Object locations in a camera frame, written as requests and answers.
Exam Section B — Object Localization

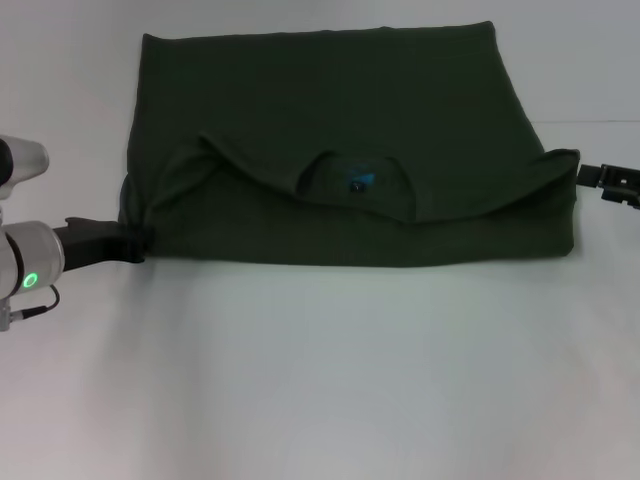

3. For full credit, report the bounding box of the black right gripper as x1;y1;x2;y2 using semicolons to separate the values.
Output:
575;163;640;210

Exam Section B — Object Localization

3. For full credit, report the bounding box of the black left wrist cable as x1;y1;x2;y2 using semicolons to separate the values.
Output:
7;284;62;321

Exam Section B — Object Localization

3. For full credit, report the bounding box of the dark green FREE t-shirt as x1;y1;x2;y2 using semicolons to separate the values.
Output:
118;20;582;269

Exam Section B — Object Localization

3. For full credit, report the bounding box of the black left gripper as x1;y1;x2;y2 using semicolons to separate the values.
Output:
52;216;150;274

